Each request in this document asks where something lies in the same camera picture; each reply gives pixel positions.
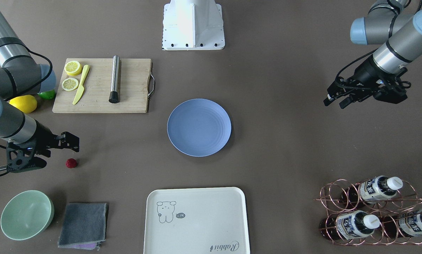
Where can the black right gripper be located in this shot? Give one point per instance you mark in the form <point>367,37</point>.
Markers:
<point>43,137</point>

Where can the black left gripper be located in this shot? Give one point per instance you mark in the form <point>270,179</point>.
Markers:
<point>365,74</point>

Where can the red strawberry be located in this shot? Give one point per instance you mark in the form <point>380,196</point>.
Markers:
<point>71,163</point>

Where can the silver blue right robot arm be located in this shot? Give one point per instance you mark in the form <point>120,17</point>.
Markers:
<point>21,75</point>

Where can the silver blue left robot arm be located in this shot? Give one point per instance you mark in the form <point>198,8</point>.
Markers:
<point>399,37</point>

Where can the blue plate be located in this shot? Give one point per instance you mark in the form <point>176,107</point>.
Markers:
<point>199,127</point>

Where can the green lime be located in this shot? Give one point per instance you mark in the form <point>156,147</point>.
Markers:
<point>47,95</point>

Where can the yellow plastic knife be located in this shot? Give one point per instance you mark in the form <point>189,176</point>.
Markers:
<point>81,88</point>

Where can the yellow lemon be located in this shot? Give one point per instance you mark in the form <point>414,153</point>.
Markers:
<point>26,103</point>

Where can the steel muddler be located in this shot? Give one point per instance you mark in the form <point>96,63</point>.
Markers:
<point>114,96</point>

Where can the lemon half slice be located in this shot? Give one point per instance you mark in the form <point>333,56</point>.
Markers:
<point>73,68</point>

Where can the mint green bowl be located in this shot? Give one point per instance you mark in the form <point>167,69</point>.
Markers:
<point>26,215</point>

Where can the grey folded cloth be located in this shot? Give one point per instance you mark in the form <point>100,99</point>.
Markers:
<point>84,226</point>

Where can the wooden cutting board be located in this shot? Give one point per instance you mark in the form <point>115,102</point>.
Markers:
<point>133,88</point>

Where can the dark bottle white label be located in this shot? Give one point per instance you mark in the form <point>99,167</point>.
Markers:
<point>371,191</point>

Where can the dark labelled bottle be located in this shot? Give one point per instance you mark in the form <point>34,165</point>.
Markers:
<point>349,225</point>
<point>410,224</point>

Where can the cream rectangular tray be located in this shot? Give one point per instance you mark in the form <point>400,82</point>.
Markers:
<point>196,221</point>

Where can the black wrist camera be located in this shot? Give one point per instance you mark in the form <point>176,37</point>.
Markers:
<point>394,89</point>
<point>21,158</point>

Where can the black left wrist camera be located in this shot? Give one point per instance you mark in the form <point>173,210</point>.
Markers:
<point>394,89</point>

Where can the copper wire bottle rack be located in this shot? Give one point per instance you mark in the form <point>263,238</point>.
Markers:
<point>380,211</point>

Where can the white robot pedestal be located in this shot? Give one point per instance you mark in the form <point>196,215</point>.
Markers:
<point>193,25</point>

